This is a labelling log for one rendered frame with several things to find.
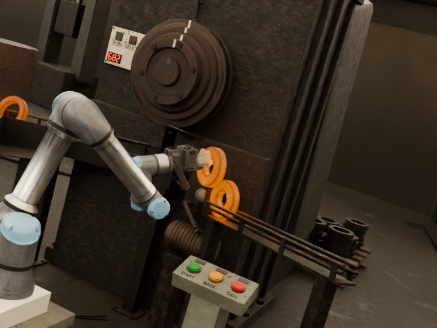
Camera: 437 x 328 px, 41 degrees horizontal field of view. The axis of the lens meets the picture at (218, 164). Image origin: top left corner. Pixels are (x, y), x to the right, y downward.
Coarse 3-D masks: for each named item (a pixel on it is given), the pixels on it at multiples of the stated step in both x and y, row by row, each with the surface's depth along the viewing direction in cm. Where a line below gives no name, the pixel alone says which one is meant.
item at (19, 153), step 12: (0, 120) 258; (12, 120) 266; (24, 120) 267; (0, 132) 266; (12, 132) 267; (24, 132) 268; (36, 132) 269; (0, 144) 266; (12, 144) 268; (24, 144) 269; (36, 144) 270; (12, 156) 250; (24, 156) 253; (24, 168) 258; (12, 192) 260
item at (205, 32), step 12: (168, 24) 256; (180, 24) 254; (192, 24) 251; (144, 36) 261; (204, 36) 249; (216, 48) 247; (132, 60) 264; (132, 72) 264; (228, 72) 251; (132, 84) 265; (216, 96) 248; (144, 108) 263; (204, 108) 251; (216, 108) 255; (156, 120) 260; (168, 120) 258; (180, 120) 256; (192, 120) 253
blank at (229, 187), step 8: (224, 184) 229; (232, 184) 227; (216, 192) 233; (224, 192) 232; (232, 192) 225; (216, 200) 232; (232, 200) 224; (216, 208) 231; (232, 208) 224; (216, 216) 231; (232, 216) 227
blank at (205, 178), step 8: (216, 152) 221; (216, 160) 220; (224, 160) 219; (208, 168) 227; (216, 168) 219; (224, 168) 218; (200, 176) 226; (208, 176) 222; (216, 176) 218; (208, 184) 221; (216, 184) 221
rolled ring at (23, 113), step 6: (12, 96) 302; (0, 102) 304; (6, 102) 302; (12, 102) 303; (18, 102) 300; (24, 102) 300; (0, 108) 302; (6, 108) 305; (24, 108) 298; (0, 114) 302; (18, 114) 298; (24, 114) 297
